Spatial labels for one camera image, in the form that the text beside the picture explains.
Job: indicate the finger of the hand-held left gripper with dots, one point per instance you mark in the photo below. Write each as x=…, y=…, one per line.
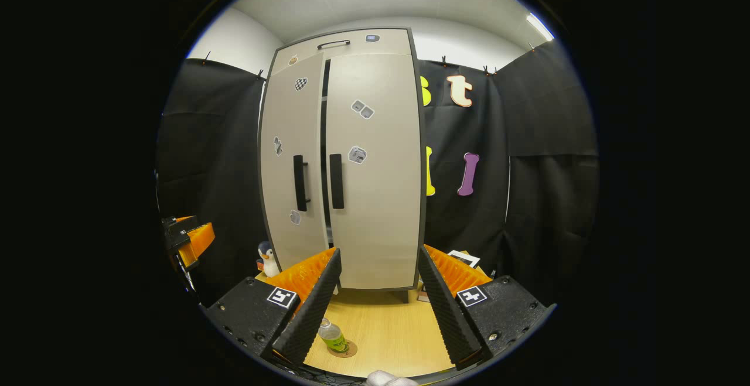
x=196, y=242
x=176, y=228

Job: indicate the green label bottle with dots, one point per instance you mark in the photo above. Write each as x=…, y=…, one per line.
x=334, y=339

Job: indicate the penguin plush toy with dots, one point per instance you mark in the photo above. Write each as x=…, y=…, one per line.
x=269, y=263

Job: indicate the cabinet top flap panel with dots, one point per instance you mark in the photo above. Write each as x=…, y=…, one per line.
x=387, y=43

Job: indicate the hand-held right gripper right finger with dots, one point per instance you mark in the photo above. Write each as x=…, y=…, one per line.
x=445, y=304

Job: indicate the grey cabinet door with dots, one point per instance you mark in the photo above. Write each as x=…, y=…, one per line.
x=381, y=210
x=287, y=116

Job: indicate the brown flat book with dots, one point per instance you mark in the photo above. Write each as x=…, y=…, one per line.
x=423, y=292

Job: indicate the round brown coaster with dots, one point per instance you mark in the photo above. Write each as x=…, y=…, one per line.
x=350, y=349

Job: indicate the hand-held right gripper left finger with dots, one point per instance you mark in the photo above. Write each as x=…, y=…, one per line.
x=313, y=304

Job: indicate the white picture book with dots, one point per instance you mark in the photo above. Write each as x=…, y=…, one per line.
x=464, y=259

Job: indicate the grey cabinet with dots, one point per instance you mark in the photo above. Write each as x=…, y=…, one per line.
x=375, y=40

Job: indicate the small ceiling light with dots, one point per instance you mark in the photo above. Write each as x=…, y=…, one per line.
x=539, y=27

